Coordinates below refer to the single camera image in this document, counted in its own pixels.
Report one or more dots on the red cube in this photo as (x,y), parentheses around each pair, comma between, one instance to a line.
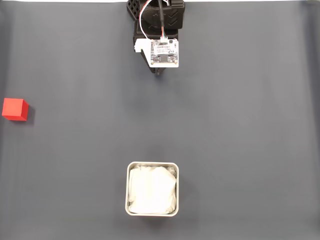
(13,108)

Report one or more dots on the square beige box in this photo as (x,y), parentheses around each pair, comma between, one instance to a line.
(127,190)

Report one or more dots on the white tissue paper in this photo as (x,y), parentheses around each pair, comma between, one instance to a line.
(152,190)

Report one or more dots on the camera board on white mount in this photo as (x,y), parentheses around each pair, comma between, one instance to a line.
(163,53)

